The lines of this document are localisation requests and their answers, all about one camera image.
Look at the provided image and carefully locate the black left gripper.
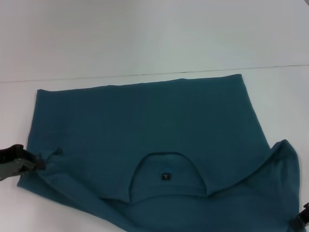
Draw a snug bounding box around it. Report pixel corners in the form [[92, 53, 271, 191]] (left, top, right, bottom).
[[0, 144, 47, 182]]

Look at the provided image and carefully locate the teal t-shirt with pink print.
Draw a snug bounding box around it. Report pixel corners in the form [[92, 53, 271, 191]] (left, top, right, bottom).
[[16, 73, 303, 232]]

